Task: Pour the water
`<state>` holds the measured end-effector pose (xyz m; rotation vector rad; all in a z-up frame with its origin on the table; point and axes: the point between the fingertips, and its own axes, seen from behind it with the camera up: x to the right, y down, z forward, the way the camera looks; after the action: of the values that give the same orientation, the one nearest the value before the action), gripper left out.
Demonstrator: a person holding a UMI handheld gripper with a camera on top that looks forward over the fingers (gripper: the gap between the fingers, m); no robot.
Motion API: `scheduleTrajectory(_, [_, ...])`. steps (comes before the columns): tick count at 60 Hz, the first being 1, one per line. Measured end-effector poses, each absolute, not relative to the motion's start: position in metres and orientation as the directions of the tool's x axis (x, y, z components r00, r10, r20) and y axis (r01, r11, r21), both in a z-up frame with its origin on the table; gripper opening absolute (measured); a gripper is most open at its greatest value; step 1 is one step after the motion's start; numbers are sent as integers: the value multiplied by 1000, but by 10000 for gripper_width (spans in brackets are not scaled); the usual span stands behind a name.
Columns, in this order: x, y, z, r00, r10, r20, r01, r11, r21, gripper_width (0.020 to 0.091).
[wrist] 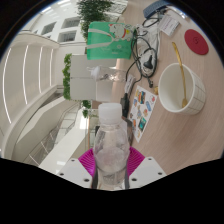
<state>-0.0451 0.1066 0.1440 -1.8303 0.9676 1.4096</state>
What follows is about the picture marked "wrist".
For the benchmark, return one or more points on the tall clear spouted bottle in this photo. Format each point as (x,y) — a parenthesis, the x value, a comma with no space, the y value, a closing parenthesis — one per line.
(111,75)

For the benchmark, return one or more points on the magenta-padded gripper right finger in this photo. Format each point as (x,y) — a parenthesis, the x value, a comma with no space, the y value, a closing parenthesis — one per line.
(146,170)

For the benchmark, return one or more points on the black power adapter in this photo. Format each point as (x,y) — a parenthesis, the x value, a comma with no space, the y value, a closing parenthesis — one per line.
(125,106)

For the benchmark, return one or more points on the white grid-pattern mug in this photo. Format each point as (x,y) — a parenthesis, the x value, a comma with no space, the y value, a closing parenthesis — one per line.
(170,90)

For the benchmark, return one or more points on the green tote bag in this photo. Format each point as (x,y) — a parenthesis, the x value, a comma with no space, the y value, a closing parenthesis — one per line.
(106,46)

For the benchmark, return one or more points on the wooden planter with plants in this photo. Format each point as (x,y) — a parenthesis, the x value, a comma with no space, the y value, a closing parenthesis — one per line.
(86,106)

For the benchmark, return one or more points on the row of green hedge plants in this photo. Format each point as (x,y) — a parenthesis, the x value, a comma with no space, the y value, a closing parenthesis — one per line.
(95,13)

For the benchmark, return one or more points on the gold spoon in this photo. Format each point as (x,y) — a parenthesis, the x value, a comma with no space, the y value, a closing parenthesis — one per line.
(181,73)

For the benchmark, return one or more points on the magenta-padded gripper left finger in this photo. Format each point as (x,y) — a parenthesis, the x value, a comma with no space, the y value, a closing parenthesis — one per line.
(75,170)

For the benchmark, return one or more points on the clear white-capped water bottle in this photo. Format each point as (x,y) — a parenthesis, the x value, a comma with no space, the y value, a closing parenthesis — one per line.
(110,150)

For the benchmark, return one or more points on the colourful sticker sheet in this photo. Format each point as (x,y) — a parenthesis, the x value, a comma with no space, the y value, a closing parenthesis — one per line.
(141,113)

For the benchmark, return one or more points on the flat round red coaster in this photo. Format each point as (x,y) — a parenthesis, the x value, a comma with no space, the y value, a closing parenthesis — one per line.
(196,41)

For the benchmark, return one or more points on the green plants atop cabinet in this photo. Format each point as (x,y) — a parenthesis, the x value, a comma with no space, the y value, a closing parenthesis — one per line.
(67,76)

